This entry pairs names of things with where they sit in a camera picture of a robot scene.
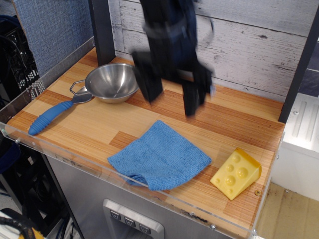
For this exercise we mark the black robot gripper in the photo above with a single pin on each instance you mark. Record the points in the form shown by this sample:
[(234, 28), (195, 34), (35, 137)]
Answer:
[(172, 53)]

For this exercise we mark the blue towel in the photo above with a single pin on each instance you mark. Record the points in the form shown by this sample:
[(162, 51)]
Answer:
[(161, 158)]

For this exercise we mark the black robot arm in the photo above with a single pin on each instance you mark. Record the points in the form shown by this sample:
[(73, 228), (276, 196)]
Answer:
[(170, 11)]

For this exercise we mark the yellow plastic cheese wedge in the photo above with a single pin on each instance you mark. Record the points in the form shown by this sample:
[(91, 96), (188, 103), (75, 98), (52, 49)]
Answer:
[(236, 174)]

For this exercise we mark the silver dispenser button panel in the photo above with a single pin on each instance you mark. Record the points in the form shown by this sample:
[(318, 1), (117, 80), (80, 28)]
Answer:
[(124, 223)]

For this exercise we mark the white ribbed appliance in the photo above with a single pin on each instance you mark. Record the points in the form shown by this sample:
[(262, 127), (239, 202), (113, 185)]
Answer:
[(297, 165)]

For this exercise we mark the black plastic crate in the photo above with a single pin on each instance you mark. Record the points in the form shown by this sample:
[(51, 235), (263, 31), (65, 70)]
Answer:
[(18, 70)]

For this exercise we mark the clear acrylic table guard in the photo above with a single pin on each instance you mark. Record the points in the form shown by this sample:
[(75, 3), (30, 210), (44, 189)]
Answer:
[(79, 142)]

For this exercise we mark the steel bowl with handles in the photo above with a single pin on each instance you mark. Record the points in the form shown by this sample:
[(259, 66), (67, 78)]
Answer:
[(111, 83)]

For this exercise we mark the blue handled metal spatula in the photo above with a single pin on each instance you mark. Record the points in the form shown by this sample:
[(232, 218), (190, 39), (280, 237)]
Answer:
[(81, 96)]

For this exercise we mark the black left support post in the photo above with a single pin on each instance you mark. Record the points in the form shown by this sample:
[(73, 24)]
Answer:
[(102, 30)]

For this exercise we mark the black support post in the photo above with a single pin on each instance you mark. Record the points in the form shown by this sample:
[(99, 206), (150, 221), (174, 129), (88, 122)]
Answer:
[(102, 30), (301, 69)]

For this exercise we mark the black right support post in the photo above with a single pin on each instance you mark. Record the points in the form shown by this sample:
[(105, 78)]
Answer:
[(301, 69)]

